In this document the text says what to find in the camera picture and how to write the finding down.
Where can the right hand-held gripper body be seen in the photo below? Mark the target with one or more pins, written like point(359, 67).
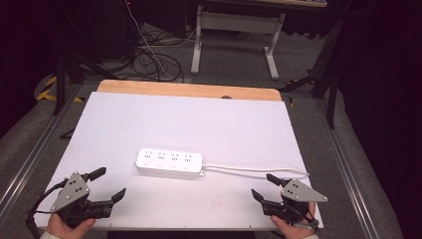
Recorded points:
point(300, 194)

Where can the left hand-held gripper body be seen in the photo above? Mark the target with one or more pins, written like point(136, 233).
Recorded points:
point(69, 194)

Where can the person's left hand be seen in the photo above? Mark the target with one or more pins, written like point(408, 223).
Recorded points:
point(61, 229)

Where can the person's right hand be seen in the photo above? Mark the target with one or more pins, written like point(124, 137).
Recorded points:
point(293, 231)

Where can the white power strip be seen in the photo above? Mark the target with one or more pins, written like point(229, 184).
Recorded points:
point(169, 162)

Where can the yellow black floor tape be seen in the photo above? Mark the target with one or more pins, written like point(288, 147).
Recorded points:
point(44, 94)

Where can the white foam board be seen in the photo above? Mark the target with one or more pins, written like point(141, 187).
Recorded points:
point(185, 126)

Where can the black tripod stand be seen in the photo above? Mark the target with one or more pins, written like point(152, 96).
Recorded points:
point(60, 79)

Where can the black metal stand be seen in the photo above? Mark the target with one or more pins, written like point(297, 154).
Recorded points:
point(331, 96)

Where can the dark curtain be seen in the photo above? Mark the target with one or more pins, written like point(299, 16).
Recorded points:
point(20, 49)
point(384, 99)

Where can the wooden desk top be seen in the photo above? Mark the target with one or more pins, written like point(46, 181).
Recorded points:
point(292, 2)

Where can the metal floor rail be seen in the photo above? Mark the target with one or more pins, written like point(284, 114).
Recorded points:
point(345, 172)
point(36, 149)

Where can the white metal desk frame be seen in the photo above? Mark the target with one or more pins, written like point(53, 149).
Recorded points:
point(232, 21)

